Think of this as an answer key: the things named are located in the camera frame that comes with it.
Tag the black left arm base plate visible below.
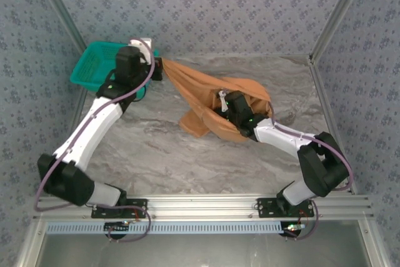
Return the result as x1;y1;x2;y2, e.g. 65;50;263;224
91;198;149;219

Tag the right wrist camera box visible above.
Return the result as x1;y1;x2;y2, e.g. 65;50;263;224
217;90;228;112

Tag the slotted pale cable duct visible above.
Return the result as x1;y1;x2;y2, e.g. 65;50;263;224
46;221;290;235

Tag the wide aluminium mounting rail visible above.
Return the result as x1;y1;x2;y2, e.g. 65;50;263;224
32;194;375;220

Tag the slanted aluminium frame post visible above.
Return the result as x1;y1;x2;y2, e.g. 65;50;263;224
308;0;374;61
31;0;95;64

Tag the brushed metal panel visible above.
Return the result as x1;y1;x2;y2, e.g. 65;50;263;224
34;220;374;267

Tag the short aluminium frame leg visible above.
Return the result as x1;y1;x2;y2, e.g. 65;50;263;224
14;219;48;267
357;218;393;267

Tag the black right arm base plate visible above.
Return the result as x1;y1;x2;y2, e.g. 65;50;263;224
256;197;315;218

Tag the teal plastic mesh basket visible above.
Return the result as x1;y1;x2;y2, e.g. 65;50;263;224
69;41;161;99

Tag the orange t-shirt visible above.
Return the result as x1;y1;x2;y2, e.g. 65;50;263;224
161;56;273;143

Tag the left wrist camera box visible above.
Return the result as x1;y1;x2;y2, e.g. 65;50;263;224
129;37;154;65

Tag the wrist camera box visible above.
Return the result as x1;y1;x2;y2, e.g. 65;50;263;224
129;37;154;65
217;90;228;112

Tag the thin aluminium table end rail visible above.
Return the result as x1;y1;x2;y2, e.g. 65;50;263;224
161;54;311;60

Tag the small circuit board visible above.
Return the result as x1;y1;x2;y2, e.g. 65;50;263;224
104;221;131;233
282;222;306;237

